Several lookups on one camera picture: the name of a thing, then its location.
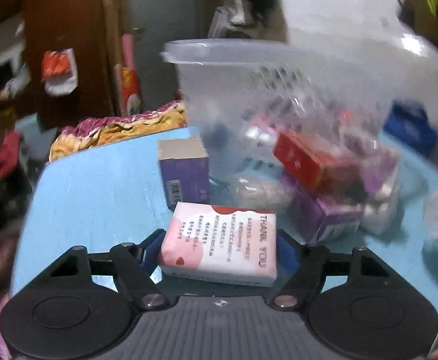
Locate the orange white plastic bag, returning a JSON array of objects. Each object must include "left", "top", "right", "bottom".
[{"left": 40, "top": 48, "right": 78, "bottom": 97}]

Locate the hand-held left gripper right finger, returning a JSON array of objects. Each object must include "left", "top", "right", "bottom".
[{"left": 266, "top": 229, "right": 389, "bottom": 311}]

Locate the white plastic lattice basket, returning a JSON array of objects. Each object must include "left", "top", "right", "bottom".
[{"left": 162, "top": 38, "right": 438, "bottom": 182}]

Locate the floral blanket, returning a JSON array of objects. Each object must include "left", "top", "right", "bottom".
[{"left": 49, "top": 100, "right": 188, "bottom": 163}]

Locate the pink white tissue pack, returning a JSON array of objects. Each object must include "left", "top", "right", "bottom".
[{"left": 157, "top": 201, "right": 279, "bottom": 288}]

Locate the brown wooden wardrobe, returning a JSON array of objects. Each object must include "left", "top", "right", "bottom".
[{"left": 0, "top": 0, "right": 116, "bottom": 121}]

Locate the red box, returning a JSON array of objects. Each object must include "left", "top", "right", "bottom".
[{"left": 273, "top": 130, "right": 359, "bottom": 193}]

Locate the red paper envelope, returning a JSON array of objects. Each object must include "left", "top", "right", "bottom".
[{"left": 118, "top": 65, "right": 141, "bottom": 118}]

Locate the grey metal door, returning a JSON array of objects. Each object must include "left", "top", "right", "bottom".
[{"left": 125, "top": 0, "right": 220, "bottom": 109}]

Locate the purple printed packet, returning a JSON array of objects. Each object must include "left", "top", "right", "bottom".
[{"left": 360, "top": 146, "right": 399, "bottom": 196}]

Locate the clear tissue pack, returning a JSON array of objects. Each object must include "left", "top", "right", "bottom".
[{"left": 235, "top": 177, "right": 295, "bottom": 215}]

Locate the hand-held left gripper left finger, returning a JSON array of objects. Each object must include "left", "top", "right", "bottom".
[{"left": 34, "top": 229, "right": 169, "bottom": 311}]

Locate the blue shopping bag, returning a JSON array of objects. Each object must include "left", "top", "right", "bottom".
[{"left": 383, "top": 100, "right": 438, "bottom": 156}]

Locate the purple box with cream side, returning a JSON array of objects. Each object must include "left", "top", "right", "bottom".
[{"left": 157, "top": 137, "right": 211, "bottom": 207}]

